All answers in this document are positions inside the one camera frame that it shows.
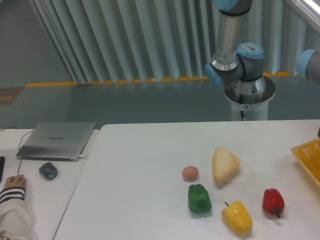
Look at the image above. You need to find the black mouse cable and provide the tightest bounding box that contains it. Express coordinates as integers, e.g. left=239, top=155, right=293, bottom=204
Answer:
left=0, top=127, right=38, bottom=177

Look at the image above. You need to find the yellow plastic basket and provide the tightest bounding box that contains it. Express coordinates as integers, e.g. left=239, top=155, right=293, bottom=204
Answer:
left=290, top=138, right=320, bottom=189

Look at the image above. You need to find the red bell pepper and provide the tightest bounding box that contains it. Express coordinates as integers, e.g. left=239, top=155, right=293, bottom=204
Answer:
left=262, top=188, right=285, bottom=219

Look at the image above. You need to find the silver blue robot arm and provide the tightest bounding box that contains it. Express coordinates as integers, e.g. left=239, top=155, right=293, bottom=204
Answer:
left=204, top=0, right=320, bottom=90

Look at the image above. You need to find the silver laptop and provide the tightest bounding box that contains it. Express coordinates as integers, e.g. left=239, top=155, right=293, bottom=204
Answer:
left=16, top=122, right=96, bottom=162

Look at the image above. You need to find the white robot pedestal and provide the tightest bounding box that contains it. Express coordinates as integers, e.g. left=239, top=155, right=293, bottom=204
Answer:
left=224, top=76, right=276, bottom=121

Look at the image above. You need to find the striped sleeve forearm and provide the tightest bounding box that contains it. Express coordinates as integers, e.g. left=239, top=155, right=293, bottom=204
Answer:
left=0, top=187, right=34, bottom=240

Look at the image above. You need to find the green bell pepper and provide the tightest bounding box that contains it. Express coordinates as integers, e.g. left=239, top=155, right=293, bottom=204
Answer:
left=188, top=184, right=212, bottom=215

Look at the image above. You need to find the black cable on pedestal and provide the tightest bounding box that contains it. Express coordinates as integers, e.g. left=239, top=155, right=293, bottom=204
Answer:
left=238, top=93, right=247, bottom=122

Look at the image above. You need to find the black phone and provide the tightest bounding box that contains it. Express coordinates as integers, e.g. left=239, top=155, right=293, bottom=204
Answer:
left=0, top=156, right=6, bottom=182

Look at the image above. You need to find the triangular bread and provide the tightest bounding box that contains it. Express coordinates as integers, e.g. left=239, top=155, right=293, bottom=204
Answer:
left=212, top=147, right=240, bottom=183

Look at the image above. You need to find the person's hand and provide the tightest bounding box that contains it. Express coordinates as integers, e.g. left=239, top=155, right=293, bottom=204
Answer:
left=3, top=174, right=27, bottom=192

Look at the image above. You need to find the yellow bell pepper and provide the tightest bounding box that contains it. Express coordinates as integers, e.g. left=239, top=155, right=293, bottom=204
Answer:
left=221, top=200, right=253, bottom=236

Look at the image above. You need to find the brown egg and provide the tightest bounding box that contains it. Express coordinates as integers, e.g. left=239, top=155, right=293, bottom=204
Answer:
left=181, top=166, right=199, bottom=182

